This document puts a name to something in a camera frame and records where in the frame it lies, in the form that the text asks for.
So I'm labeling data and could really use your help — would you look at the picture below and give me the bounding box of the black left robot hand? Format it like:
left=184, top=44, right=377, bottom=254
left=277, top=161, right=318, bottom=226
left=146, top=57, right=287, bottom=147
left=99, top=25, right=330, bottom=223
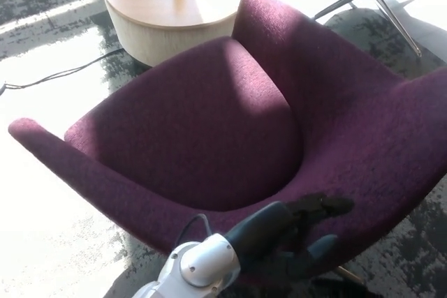
left=225, top=192, right=356, bottom=283

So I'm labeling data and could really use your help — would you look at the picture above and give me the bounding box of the purple fabric armchair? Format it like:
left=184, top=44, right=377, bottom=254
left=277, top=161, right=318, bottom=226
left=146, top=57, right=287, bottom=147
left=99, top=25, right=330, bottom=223
left=7, top=0, right=447, bottom=285

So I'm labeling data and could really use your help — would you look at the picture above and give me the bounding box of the round wooden side table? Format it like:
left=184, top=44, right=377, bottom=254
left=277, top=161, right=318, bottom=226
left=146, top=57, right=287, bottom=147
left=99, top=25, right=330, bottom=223
left=101, top=0, right=245, bottom=68

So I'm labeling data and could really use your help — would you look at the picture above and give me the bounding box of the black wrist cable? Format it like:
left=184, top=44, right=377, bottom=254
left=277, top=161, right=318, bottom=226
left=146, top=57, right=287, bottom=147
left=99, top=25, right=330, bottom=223
left=181, top=212, right=214, bottom=240

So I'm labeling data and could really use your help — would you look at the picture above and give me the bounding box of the black floor cable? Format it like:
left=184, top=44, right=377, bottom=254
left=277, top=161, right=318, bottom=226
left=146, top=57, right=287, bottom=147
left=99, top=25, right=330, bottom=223
left=0, top=47, right=125, bottom=96

